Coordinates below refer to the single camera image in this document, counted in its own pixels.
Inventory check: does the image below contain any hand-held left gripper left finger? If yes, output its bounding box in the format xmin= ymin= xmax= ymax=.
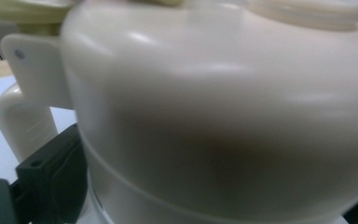
xmin=15 ymin=122 xmax=90 ymax=224

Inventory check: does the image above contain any white plastic coolant tank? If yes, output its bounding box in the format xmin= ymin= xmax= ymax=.
xmin=0 ymin=0 xmax=358 ymax=224

